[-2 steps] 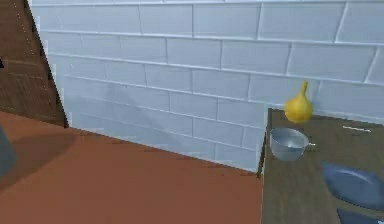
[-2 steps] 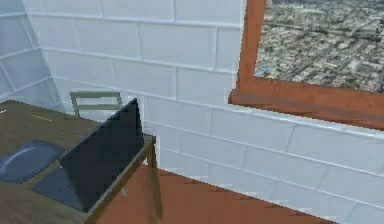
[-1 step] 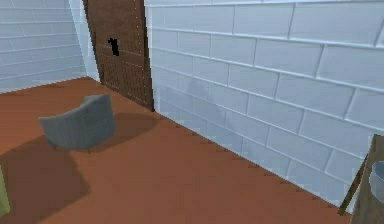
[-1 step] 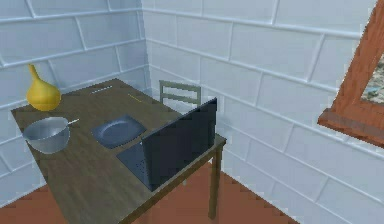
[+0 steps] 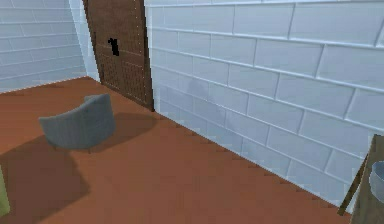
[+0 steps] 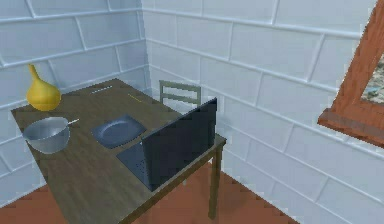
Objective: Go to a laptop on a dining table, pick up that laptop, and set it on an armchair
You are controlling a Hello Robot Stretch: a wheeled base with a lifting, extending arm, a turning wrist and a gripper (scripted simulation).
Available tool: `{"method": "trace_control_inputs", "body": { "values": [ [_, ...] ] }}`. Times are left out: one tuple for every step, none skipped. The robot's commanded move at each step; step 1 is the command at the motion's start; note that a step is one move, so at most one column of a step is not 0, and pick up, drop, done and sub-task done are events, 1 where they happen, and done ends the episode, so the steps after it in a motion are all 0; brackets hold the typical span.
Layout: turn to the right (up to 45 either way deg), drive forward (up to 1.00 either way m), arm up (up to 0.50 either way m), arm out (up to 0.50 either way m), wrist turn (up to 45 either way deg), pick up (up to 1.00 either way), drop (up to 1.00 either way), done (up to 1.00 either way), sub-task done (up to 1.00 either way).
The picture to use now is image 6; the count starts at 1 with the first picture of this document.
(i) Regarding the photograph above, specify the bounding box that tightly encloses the dark grey open laptop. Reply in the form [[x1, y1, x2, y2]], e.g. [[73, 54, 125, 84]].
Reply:
[[116, 97, 218, 192]]

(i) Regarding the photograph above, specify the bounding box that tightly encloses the brown wooden dining table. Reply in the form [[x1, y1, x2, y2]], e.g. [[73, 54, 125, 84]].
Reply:
[[10, 78, 228, 224]]

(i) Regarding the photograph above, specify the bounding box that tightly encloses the grey-green wooden chair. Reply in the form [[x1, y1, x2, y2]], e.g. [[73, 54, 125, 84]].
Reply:
[[158, 79, 203, 108]]

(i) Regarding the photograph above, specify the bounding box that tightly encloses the dark blue square plate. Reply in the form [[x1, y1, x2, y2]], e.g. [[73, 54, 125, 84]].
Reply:
[[90, 114, 148, 150]]

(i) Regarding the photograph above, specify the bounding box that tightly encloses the white thin stick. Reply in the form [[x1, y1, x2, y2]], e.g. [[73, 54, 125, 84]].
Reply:
[[90, 85, 114, 94]]

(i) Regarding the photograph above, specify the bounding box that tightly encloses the grey metal bowl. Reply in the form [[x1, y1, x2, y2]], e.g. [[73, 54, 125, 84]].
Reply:
[[22, 116, 71, 155]]

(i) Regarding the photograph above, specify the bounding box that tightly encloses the yellow gourd vase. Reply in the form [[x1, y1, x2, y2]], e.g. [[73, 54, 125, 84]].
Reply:
[[26, 63, 62, 112]]

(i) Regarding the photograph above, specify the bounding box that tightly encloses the brown wooden window frame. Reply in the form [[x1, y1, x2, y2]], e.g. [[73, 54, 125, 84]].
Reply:
[[317, 0, 384, 148]]

